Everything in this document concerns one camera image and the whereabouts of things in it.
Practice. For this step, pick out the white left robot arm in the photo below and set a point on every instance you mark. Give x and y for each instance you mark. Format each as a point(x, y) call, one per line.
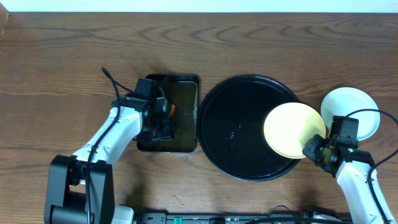
point(80, 187)

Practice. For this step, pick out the orange green scrub sponge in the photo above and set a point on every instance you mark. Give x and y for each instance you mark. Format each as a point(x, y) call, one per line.
point(172, 111)

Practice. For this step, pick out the yellow plate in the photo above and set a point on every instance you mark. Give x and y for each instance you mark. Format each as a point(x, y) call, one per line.
point(289, 126)

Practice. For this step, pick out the black rectangular water tray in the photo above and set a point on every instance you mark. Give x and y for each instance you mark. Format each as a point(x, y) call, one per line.
point(181, 91)

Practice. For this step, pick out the pale green plate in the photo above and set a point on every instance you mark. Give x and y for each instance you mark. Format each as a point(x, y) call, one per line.
point(345, 100)

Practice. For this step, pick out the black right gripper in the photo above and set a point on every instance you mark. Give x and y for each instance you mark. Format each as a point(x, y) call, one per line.
point(310, 149)

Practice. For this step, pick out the black round tray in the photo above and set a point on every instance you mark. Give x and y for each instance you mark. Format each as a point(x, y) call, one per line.
point(230, 127)

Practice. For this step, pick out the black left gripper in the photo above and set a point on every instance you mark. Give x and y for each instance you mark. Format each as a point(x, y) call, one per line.
point(165, 116)

